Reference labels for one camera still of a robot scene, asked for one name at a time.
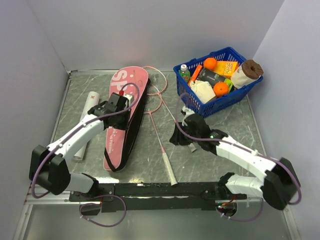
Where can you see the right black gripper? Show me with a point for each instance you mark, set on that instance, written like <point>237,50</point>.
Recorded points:
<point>177,139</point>

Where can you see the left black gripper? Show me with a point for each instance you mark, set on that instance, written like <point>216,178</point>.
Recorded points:
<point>125,125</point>

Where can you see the white shuttlecock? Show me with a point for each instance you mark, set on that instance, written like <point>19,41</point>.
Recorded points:
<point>192,147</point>

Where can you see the pink racket cover bag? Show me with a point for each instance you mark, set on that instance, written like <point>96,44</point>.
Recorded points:
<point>133,81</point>

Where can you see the blue plastic basket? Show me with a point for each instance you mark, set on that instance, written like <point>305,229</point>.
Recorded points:
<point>207,109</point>

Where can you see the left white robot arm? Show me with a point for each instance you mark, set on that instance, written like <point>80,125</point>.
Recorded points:
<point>49,167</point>

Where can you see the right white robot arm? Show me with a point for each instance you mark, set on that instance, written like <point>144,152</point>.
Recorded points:
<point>273,180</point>

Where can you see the white cloth bag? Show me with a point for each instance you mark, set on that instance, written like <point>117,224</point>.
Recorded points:
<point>203,90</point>

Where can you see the orange fruit front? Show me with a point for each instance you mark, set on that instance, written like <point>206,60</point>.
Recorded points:
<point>220,89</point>

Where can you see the orange fruit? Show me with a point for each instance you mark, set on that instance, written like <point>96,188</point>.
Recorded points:
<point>220,89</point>
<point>210,63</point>

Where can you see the green drink bottle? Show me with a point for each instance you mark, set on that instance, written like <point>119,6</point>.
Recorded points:
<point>185,73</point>

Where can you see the orange slim box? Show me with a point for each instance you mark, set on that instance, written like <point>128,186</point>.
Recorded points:
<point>195,74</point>

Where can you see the black packet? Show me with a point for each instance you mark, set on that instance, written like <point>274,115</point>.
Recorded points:
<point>209,76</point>

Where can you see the lime green packet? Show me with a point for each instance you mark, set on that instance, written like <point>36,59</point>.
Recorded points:
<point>230,85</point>

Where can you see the orange fruit back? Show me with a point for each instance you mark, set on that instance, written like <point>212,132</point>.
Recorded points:
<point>210,63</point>

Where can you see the yellow orange snack box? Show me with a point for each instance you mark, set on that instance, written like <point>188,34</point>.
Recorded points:
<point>226,68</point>

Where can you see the brown paper roll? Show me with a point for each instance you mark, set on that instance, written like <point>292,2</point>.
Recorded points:
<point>248,72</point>

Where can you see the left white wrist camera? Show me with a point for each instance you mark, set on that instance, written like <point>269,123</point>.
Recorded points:
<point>129,98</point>

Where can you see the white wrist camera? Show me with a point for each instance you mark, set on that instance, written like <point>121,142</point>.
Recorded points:
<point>186,112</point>
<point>129,98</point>

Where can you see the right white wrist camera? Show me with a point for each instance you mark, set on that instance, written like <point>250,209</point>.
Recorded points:
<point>186,112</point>

